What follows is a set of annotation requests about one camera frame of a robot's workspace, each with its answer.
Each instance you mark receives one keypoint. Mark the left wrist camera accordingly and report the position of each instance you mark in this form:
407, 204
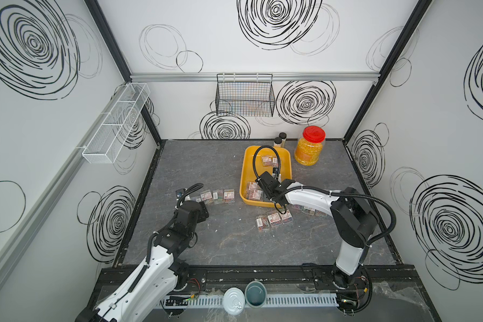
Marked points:
180, 193

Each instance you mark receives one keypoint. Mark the black wire basket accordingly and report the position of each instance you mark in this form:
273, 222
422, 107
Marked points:
246, 95

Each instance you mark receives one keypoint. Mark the yellow plastic tray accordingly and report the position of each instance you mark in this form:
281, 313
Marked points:
247, 171

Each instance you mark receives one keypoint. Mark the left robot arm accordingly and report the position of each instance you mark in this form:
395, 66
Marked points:
158, 274

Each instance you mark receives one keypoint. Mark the paper clip box in tray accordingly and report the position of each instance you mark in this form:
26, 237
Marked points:
267, 161

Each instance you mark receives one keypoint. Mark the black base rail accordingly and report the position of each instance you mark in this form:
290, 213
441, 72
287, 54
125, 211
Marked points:
319, 275

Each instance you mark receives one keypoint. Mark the red lid corn jar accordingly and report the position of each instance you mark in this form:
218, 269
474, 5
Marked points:
310, 146

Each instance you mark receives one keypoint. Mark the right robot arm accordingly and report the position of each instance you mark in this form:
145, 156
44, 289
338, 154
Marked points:
355, 219

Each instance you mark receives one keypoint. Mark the paper clip box table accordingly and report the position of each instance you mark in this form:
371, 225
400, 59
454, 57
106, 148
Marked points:
229, 196
308, 210

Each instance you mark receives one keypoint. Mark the white slotted cable duct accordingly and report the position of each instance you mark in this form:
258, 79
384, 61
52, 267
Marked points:
272, 301

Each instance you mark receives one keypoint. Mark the white mesh wall shelf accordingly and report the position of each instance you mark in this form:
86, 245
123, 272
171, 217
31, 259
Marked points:
119, 120

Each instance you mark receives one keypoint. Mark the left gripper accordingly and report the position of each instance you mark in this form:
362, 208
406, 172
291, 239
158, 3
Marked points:
203, 212

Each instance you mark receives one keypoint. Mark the teal cup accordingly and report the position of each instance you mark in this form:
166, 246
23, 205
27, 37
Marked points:
255, 294

